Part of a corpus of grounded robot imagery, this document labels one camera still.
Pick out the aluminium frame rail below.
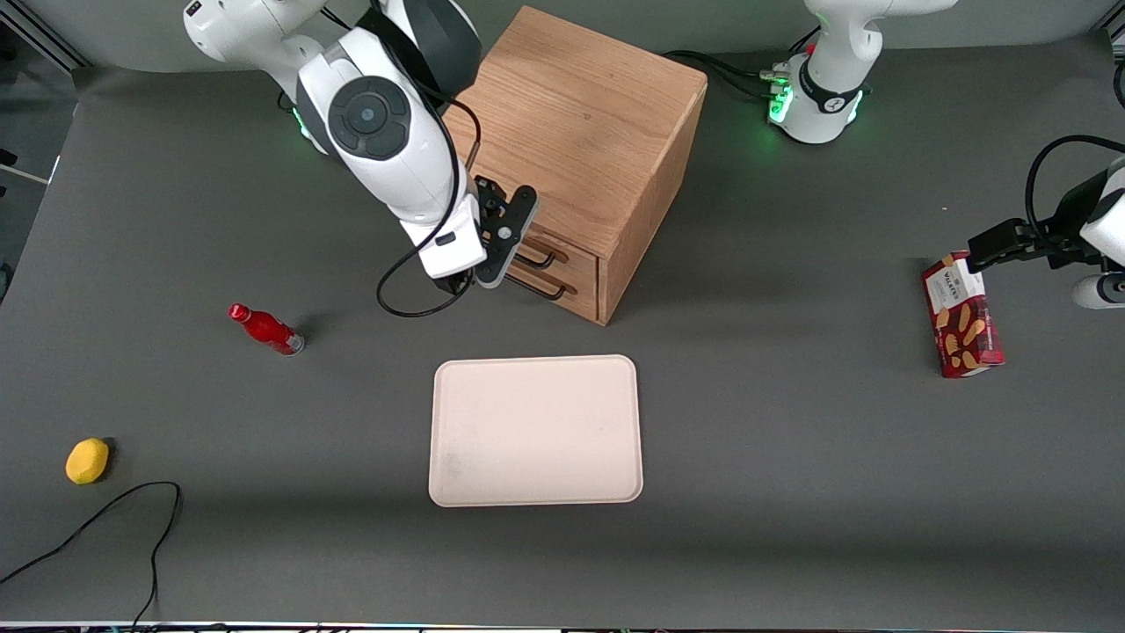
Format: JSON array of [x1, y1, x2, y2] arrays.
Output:
[[0, 0, 91, 71]]

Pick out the black left arm base cables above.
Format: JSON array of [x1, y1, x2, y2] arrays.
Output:
[[664, 26, 823, 103]]

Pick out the black right arm wrist cable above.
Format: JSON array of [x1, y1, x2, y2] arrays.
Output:
[[377, 88, 483, 319]]

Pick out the red bottle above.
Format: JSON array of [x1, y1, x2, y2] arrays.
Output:
[[228, 303, 306, 357]]

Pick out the cream plastic tray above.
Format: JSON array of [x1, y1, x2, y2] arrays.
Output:
[[428, 354, 644, 508]]

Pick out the oak wooden drawer cabinet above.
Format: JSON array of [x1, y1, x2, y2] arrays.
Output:
[[442, 4, 709, 328]]

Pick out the black arm wrist cable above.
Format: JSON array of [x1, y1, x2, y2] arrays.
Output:
[[377, 88, 483, 319], [1024, 135, 1125, 231]]

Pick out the black left arm wrist cable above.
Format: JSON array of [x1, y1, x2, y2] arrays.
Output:
[[1024, 135, 1125, 231]]

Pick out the red shortbread biscuit box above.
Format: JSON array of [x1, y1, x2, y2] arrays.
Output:
[[921, 251, 1005, 379]]

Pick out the yellow lemon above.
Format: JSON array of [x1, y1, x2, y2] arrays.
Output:
[[65, 437, 111, 486]]

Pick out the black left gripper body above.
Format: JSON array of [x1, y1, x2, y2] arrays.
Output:
[[1023, 169, 1111, 269]]

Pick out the thin black table cable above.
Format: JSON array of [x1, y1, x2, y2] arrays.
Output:
[[0, 481, 183, 629]]

